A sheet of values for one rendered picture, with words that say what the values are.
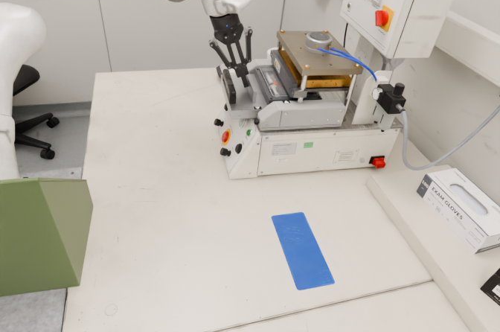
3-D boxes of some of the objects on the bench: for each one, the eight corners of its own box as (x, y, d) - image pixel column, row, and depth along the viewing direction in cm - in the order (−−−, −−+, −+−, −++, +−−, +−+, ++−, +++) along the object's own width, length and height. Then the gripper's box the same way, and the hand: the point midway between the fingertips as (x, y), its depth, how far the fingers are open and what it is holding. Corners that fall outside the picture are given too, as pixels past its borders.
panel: (216, 120, 135) (239, 80, 127) (228, 175, 113) (257, 130, 104) (211, 119, 135) (234, 78, 126) (222, 173, 112) (252, 128, 103)
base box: (344, 112, 148) (356, 75, 138) (389, 175, 120) (407, 134, 109) (216, 118, 137) (217, 78, 127) (231, 188, 109) (234, 144, 98)
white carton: (446, 184, 112) (457, 167, 107) (508, 244, 95) (524, 226, 90) (415, 191, 108) (424, 173, 104) (474, 254, 91) (488, 237, 87)
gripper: (242, -2, 98) (263, 72, 113) (198, 14, 98) (224, 85, 114) (248, 7, 92) (268, 84, 108) (199, 24, 93) (227, 97, 108)
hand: (242, 75), depth 108 cm, fingers closed, pressing on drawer
